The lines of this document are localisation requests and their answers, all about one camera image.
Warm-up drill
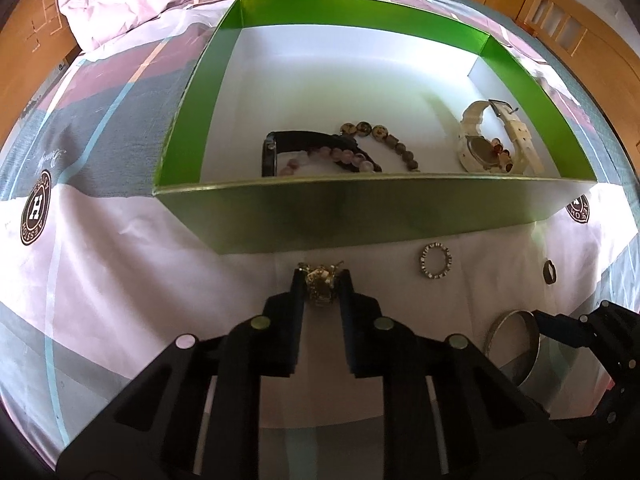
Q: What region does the dark stone bead bracelet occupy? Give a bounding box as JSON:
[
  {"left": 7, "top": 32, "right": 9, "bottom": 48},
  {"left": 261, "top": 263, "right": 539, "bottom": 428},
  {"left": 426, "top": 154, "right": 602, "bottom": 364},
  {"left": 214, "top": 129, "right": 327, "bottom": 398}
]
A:
[{"left": 339, "top": 120, "right": 421, "bottom": 174}]

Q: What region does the gold brooch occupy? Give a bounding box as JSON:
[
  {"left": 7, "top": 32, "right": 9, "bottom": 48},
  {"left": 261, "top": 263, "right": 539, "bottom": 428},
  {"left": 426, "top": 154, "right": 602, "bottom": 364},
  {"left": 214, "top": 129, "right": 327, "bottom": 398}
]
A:
[{"left": 297, "top": 261, "right": 343, "bottom": 306}]

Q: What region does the green cardboard box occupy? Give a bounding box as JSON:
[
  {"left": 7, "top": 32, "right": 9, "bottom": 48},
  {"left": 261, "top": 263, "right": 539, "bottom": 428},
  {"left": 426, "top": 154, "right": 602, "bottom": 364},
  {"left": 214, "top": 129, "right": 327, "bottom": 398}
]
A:
[{"left": 153, "top": 0, "right": 597, "bottom": 254}]

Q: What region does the black wrist band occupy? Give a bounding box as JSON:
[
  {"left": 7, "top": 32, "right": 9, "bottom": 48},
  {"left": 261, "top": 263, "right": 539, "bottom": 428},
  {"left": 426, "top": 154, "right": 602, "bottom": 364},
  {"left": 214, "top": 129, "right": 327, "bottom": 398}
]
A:
[{"left": 262, "top": 130, "right": 382, "bottom": 178}]

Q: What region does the wooden wardrobe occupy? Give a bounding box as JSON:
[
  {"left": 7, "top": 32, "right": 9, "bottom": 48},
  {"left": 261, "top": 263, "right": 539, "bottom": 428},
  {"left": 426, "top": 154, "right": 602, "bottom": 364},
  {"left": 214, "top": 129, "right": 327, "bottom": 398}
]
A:
[{"left": 475, "top": 0, "right": 639, "bottom": 166}]

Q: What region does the patterned bed sheet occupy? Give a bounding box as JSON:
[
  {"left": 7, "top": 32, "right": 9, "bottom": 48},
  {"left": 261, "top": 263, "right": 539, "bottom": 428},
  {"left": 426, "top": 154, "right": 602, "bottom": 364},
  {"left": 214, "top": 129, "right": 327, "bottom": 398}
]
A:
[{"left": 1, "top": 0, "right": 639, "bottom": 465}]

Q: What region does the red bead bracelet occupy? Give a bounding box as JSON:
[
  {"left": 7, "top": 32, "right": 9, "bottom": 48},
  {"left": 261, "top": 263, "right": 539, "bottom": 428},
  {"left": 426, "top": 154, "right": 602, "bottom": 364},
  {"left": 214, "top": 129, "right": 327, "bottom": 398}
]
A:
[{"left": 489, "top": 136, "right": 516, "bottom": 174}]

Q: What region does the wooden headboard panel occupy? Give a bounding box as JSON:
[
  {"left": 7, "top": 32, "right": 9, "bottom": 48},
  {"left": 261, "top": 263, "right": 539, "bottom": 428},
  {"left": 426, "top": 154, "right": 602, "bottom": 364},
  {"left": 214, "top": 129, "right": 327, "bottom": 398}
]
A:
[{"left": 1, "top": 0, "right": 77, "bottom": 140}]

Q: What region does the silver beaded ring bracelet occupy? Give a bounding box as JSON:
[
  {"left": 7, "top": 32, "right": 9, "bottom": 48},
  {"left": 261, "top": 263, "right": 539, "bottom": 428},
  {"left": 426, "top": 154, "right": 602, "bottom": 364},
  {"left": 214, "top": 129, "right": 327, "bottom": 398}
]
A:
[{"left": 418, "top": 242, "right": 454, "bottom": 280}]

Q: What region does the silver bangle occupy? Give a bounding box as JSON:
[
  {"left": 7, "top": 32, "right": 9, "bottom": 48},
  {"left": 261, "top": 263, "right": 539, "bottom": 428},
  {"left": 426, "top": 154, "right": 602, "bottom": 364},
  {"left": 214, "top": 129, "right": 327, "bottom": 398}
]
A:
[{"left": 483, "top": 310, "right": 541, "bottom": 387}]

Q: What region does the white wrist watch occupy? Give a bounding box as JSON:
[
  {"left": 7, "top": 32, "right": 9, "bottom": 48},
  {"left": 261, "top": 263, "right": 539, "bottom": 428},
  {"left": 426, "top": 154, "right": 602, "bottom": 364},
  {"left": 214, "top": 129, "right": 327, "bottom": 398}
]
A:
[{"left": 457, "top": 99, "right": 544, "bottom": 177}]

